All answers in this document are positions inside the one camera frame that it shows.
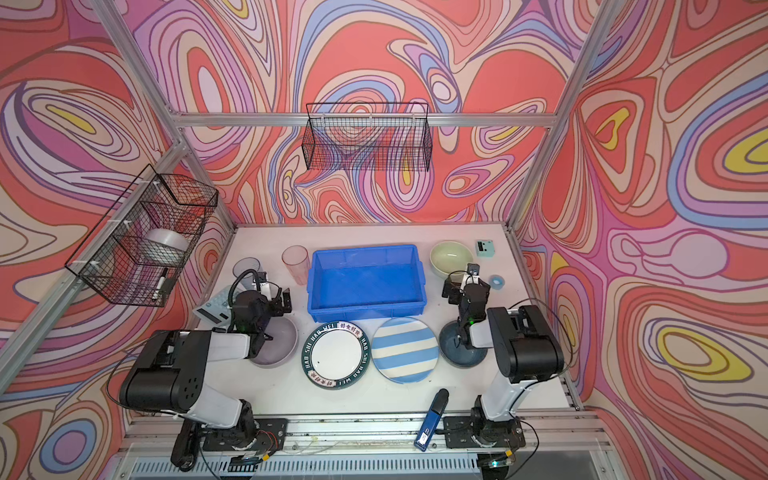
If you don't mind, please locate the blue striped plate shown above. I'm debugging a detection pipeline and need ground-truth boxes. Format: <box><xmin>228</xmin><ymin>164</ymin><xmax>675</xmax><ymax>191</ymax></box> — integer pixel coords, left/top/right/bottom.
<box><xmin>371</xmin><ymin>317</ymin><xmax>440</xmax><ymax>384</ymax></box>

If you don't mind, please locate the green rim text plate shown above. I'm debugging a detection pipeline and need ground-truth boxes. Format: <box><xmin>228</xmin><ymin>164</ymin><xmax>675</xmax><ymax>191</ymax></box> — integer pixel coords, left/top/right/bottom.
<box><xmin>300</xmin><ymin>321</ymin><xmax>371</xmax><ymax>390</ymax></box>

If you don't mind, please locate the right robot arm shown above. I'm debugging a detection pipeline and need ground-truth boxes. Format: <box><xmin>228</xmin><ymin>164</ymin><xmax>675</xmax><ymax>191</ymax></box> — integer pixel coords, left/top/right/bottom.
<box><xmin>439</xmin><ymin>270</ymin><xmax>565</xmax><ymax>430</ymax></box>

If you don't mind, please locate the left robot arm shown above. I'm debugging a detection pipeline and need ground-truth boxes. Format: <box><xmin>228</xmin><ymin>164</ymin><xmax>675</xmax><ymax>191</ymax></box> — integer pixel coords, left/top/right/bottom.
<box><xmin>119</xmin><ymin>288</ymin><xmax>292</xmax><ymax>454</ymax></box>

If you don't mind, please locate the blue plastic bin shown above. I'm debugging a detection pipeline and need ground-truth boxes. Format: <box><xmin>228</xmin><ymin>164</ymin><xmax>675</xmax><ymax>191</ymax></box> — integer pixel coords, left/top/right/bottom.
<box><xmin>307</xmin><ymin>244</ymin><xmax>427</xmax><ymax>323</ymax></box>

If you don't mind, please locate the blue tape roll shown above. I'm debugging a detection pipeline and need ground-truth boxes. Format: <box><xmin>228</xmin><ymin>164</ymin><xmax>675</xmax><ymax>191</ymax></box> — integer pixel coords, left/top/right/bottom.
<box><xmin>488</xmin><ymin>275</ymin><xmax>505</xmax><ymax>290</ymax></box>

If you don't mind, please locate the grey plastic cup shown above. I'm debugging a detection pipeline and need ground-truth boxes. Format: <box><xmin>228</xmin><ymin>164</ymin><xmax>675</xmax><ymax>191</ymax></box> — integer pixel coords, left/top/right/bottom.
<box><xmin>232</xmin><ymin>257</ymin><xmax>261</xmax><ymax>290</ymax></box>

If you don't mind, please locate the mint calculator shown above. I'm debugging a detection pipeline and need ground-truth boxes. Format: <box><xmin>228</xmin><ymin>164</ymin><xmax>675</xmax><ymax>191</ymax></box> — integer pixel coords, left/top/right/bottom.
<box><xmin>193</xmin><ymin>287</ymin><xmax>233</xmax><ymax>328</ymax></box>

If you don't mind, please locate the light green bowl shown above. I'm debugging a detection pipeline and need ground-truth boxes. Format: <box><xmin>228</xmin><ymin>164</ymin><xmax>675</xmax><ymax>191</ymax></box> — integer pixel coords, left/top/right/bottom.
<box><xmin>429</xmin><ymin>241</ymin><xmax>475</xmax><ymax>282</ymax></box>

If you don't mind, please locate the lilac bowl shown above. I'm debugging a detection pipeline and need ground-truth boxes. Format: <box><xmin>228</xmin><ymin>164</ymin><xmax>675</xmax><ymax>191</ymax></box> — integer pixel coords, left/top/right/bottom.
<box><xmin>249</xmin><ymin>317</ymin><xmax>298</xmax><ymax>368</ymax></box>

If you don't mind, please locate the small mint timer box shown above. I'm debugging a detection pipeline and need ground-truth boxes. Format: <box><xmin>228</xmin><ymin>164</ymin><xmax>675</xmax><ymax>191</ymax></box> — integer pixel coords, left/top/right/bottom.
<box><xmin>475</xmin><ymin>240</ymin><xmax>495</xmax><ymax>258</ymax></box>

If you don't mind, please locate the dark blue bowl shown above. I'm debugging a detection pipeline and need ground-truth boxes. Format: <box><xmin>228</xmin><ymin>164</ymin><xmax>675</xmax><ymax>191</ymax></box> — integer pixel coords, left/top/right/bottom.
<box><xmin>438</xmin><ymin>321</ymin><xmax>487</xmax><ymax>369</ymax></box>

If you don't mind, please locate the pink plastic cup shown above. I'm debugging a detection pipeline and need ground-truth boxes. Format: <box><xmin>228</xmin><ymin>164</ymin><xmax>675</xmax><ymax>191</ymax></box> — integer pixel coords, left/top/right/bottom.
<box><xmin>281</xmin><ymin>245</ymin><xmax>311</xmax><ymax>286</ymax></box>

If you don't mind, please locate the white tape roll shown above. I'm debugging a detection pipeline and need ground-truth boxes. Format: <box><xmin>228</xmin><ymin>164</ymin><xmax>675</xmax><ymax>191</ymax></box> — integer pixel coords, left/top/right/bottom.
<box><xmin>140</xmin><ymin>228</ymin><xmax>189</xmax><ymax>267</ymax></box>

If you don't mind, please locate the blue black handheld tool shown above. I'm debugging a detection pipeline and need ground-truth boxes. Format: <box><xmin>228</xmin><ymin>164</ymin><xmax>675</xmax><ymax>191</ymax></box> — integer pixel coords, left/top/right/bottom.
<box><xmin>414</xmin><ymin>388</ymin><xmax>449</xmax><ymax>452</ymax></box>

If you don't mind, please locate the black device at base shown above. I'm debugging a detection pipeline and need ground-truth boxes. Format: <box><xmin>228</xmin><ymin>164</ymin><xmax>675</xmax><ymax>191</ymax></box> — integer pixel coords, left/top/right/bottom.
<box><xmin>170</xmin><ymin>419</ymin><xmax>199</xmax><ymax>472</ymax></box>

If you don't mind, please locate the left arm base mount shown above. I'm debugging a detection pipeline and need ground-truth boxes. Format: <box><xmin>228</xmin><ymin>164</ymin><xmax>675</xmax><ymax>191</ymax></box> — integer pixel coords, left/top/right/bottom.
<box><xmin>202</xmin><ymin>418</ymin><xmax>288</xmax><ymax>454</ymax></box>

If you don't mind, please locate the left wire basket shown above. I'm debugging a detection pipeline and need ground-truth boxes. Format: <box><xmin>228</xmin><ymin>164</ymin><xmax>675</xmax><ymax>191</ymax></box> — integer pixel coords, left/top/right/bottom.
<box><xmin>65</xmin><ymin>166</ymin><xmax>219</xmax><ymax>307</ymax></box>

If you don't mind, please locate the wire basket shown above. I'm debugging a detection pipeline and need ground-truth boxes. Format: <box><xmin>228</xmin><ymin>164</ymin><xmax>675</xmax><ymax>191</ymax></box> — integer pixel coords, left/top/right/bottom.
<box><xmin>301</xmin><ymin>101</ymin><xmax>433</xmax><ymax>173</ymax></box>
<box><xmin>65</xmin><ymin>166</ymin><xmax>219</xmax><ymax>307</ymax></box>

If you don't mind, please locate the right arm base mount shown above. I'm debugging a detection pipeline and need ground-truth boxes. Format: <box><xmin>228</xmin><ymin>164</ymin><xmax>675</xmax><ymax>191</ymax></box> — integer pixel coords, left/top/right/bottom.
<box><xmin>442</xmin><ymin>412</ymin><xmax>526</xmax><ymax>451</ymax></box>

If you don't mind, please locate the back wire basket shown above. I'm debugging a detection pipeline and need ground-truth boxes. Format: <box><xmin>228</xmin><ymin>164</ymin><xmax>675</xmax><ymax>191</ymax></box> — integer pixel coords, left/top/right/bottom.
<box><xmin>301</xmin><ymin>101</ymin><xmax>433</xmax><ymax>173</ymax></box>

